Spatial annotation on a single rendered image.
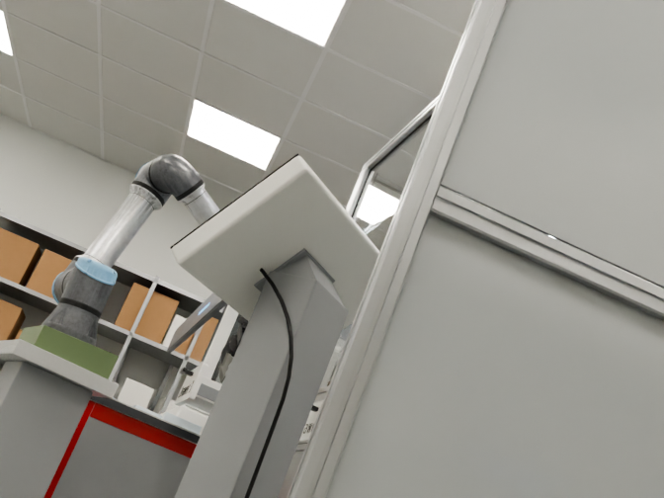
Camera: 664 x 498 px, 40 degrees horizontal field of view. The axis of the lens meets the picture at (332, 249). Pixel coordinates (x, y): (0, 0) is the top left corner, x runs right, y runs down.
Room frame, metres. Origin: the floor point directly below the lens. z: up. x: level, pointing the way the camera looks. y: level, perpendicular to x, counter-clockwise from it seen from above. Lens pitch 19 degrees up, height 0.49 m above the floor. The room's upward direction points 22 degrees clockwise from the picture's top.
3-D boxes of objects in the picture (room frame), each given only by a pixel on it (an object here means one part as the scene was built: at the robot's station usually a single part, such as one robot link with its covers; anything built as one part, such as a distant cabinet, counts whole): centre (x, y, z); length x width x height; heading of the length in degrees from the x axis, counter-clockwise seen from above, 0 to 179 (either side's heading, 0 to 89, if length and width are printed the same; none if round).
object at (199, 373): (2.77, 0.24, 0.87); 0.29 x 0.02 x 0.11; 11
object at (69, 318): (2.49, 0.57, 0.87); 0.15 x 0.15 x 0.10
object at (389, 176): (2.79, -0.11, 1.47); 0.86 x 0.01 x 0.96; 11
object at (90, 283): (2.49, 0.58, 0.99); 0.13 x 0.12 x 0.14; 26
